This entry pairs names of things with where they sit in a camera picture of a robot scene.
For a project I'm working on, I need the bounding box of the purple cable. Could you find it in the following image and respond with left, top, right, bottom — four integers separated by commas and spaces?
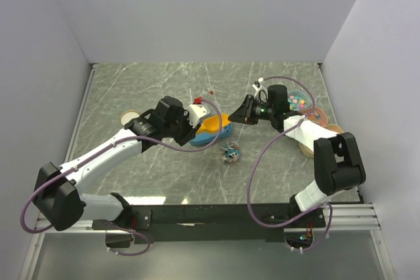
246, 75, 333, 254
21, 98, 223, 257

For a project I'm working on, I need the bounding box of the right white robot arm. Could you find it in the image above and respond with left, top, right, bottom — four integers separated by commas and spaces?
228, 85, 366, 227

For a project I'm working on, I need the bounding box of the beige round jar lid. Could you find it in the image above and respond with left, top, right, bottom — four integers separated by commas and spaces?
120, 110, 140, 126

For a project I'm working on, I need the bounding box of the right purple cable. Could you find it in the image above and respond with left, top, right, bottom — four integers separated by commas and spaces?
246, 75, 333, 254

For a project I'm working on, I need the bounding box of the beige gummy candy tray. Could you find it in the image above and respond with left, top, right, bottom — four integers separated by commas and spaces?
299, 124, 344, 159

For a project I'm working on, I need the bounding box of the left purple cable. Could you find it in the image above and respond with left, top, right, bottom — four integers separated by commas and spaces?
21, 98, 223, 257

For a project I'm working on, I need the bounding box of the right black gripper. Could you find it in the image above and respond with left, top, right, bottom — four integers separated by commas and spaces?
228, 95, 275, 126

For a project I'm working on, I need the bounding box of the clear plastic jar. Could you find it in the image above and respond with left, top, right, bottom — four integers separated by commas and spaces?
220, 142, 242, 164

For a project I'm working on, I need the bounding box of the yellow plastic scoop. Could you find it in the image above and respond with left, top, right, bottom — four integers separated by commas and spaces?
197, 113, 230, 134

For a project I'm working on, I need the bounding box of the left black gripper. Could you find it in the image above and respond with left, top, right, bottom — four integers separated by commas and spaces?
163, 108, 201, 146

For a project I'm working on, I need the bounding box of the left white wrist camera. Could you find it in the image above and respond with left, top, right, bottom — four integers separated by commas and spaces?
185, 97, 211, 128

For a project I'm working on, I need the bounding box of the black base beam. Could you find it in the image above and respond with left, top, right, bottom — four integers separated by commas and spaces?
91, 203, 329, 245

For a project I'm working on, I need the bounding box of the light blue star candy tray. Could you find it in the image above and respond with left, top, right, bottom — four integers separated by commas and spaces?
287, 90, 312, 111

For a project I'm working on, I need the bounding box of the pink lollipop tray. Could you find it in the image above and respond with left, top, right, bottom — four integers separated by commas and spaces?
300, 107, 329, 127

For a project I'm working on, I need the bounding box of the blue lollipop tray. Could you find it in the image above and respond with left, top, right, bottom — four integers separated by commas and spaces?
189, 122, 232, 147

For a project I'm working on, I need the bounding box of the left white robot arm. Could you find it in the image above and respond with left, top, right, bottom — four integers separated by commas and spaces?
33, 96, 210, 231

